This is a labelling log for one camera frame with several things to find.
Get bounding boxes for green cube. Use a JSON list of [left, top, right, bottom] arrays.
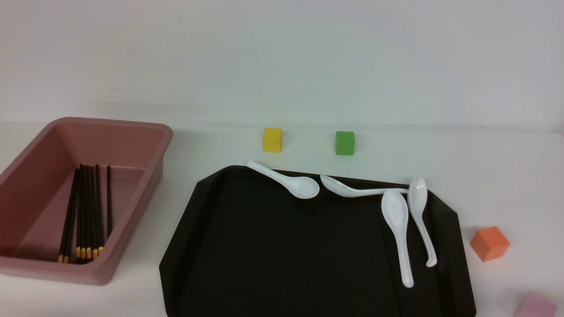
[[334, 131, 355, 156]]

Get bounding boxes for white spoon centre long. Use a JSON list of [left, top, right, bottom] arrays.
[[381, 189, 414, 288]]

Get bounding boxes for pink cube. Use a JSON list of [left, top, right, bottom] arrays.
[[514, 291, 557, 317]]

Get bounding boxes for yellow cube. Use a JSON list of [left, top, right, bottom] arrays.
[[262, 128, 282, 153]]

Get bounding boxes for white spoon lying sideways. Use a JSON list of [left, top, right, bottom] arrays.
[[320, 175, 408, 197]]

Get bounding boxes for pink plastic bin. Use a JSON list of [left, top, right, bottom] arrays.
[[0, 117, 173, 286]]

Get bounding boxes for white spoon far right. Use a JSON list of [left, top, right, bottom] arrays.
[[407, 177, 438, 267]]

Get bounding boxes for black chopstick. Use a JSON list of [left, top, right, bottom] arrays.
[[80, 165, 93, 263], [89, 165, 99, 260], [62, 168, 78, 263], [58, 168, 79, 263], [76, 164, 86, 264], [95, 164, 104, 255], [106, 165, 113, 240]]

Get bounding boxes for white spoon far left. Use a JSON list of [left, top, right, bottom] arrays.
[[245, 160, 320, 200]]

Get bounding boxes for orange cube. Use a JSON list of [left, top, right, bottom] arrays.
[[471, 226, 510, 262]]

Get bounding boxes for black plastic tray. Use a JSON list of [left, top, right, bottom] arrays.
[[159, 165, 477, 317]]

